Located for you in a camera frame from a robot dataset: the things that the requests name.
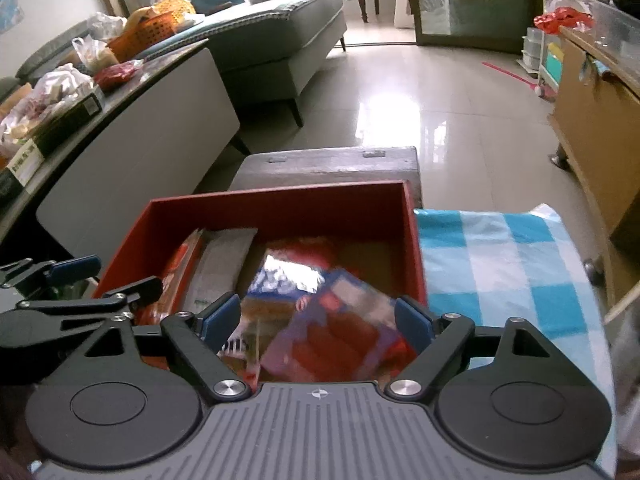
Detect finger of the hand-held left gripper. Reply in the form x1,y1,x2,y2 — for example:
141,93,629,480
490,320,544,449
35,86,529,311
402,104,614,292
15,276,165,322
0,256,102,291

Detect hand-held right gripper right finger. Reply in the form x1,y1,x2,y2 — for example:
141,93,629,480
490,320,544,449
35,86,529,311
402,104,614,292
385,296,581,404

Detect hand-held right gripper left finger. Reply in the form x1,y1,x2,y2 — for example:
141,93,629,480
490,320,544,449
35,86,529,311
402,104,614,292
65,294,252,404

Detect long white packet green label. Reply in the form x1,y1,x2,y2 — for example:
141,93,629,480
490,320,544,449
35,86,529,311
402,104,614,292
182,227,259,314

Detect long red snack box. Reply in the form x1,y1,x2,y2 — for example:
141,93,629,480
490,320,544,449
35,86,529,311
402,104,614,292
135,230,207,327

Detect red purple snack packet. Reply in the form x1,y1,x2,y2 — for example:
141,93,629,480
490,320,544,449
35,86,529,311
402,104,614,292
259,269,420,387

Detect silver blue snack packet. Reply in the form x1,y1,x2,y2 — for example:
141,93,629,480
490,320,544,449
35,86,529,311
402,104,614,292
246,252,332,302

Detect red cardboard box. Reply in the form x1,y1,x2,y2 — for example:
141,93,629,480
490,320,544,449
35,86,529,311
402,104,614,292
92,181,429,387

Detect blue checkered tablecloth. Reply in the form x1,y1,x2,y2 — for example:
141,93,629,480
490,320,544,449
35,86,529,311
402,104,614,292
414,203,617,480

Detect grey side cabinet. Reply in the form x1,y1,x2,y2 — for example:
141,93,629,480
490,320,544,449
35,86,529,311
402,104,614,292
0,40,252,272

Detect long black box white label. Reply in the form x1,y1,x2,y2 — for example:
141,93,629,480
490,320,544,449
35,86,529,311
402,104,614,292
0,86,107,187

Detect crumpled white plastic bag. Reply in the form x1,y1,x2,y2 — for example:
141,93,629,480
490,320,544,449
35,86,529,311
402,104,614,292
0,64,97,147

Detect dark wooden stool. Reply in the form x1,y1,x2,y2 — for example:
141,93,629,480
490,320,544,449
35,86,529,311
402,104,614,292
229,146,424,212

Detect red flat packet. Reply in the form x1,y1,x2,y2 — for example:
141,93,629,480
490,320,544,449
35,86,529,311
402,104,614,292
94,60,144,92

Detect orange plastic basket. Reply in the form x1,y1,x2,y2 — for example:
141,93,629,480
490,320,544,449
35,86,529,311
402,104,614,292
106,12,177,64

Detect knotted white plastic bag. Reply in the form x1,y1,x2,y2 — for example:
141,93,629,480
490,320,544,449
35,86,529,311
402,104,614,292
87,11,127,42

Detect wooden cabinet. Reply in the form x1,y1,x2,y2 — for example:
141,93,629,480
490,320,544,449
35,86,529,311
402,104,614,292
546,25,640,272

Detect yellow plastic basket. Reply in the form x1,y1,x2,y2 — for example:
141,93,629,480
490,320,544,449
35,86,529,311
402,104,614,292
150,0,197,27

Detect grey sofa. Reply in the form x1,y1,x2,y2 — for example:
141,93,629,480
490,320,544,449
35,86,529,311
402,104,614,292
0,0,349,129

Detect teal box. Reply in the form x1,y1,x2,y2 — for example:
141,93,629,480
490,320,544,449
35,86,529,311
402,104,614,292
545,42,564,87

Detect stacked plastic containers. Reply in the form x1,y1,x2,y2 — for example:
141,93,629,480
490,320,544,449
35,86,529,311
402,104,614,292
519,27,544,77

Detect teal cushion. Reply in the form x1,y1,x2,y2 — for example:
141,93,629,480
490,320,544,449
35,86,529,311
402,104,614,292
192,0,247,14

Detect glass sliding door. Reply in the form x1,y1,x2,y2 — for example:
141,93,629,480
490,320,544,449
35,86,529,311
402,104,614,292
407,0,547,54

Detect red foil bag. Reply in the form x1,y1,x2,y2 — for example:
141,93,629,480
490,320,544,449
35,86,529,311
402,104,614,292
533,6,597,37

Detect clear plastic tray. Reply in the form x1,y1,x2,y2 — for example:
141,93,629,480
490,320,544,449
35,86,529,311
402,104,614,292
589,0,640,57

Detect white plastic bag with handles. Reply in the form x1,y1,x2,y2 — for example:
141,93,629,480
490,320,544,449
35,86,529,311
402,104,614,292
71,36,122,74

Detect blue wall poster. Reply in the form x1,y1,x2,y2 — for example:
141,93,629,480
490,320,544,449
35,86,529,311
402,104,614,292
0,0,26,34

